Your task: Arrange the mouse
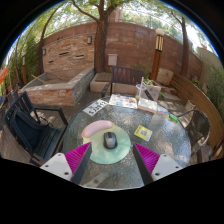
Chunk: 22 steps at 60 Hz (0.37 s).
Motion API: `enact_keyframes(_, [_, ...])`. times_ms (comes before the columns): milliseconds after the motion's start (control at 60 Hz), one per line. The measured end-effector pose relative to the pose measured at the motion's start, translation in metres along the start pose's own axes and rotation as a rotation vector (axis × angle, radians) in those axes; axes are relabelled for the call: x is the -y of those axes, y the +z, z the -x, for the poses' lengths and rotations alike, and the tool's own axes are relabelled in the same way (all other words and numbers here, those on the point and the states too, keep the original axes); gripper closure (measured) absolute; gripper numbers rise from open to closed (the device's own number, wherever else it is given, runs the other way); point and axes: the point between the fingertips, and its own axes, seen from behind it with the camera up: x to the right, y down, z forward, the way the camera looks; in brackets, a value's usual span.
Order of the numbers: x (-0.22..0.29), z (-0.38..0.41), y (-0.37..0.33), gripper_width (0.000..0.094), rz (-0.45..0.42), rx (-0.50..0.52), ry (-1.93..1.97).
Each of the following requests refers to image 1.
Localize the large tree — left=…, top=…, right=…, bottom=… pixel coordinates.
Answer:
left=71, top=0, right=124, bottom=74

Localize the colourful printed sheet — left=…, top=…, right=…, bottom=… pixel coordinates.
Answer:
left=108, top=93, right=139, bottom=110

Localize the round green mouse pad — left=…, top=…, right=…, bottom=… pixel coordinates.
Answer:
left=81, top=119, right=132, bottom=165

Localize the yellow printed card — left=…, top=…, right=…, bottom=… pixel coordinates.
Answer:
left=133, top=124, right=153, bottom=142

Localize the clear plastic cup with straw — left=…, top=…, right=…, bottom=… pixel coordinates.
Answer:
left=135, top=77, right=148, bottom=103

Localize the raised stone basin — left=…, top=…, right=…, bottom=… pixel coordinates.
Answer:
left=19, top=67, right=95, bottom=107

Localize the white square planter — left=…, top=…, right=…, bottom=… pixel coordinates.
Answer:
left=143, top=79, right=162, bottom=101

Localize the grey and black computer mouse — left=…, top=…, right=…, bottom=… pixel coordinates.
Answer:
left=102, top=131, right=118, bottom=150

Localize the black slatted armchair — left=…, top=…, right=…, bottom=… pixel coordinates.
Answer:
left=2, top=90, right=69, bottom=166

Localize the grey wall box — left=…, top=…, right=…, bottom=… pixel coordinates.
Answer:
left=107, top=53, right=118, bottom=67

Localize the thin tree by wall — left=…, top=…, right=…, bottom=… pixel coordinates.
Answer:
left=171, top=9, right=190, bottom=78

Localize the wooden garden lamp post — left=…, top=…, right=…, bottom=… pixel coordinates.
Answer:
left=149, top=28, right=166, bottom=81

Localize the slender leaning tree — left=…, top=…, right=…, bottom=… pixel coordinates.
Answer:
left=36, top=13, right=58, bottom=74

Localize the dark wooden slatted chair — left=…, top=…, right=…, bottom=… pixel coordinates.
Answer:
left=101, top=65, right=145, bottom=98

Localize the white and blue packet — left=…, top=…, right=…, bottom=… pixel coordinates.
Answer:
left=156, top=105, right=170, bottom=116

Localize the low stone step block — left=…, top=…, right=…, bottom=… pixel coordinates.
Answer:
left=89, top=72, right=113, bottom=93

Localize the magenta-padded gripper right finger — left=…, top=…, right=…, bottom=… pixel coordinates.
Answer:
left=131, top=142, right=184, bottom=186

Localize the green plastic case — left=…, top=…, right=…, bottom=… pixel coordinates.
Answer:
left=168, top=113, right=180, bottom=123

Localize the curved wooden bench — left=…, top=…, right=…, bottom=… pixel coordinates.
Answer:
left=169, top=73, right=224, bottom=149

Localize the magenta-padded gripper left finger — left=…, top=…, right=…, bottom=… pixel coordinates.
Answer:
left=39, top=142, right=93, bottom=185

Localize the white lettered sign plate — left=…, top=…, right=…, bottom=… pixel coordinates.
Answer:
left=82, top=98, right=109, bottom=117

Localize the tan stone block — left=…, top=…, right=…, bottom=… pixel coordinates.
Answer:
left=156, top=67, right=175, bottom=87

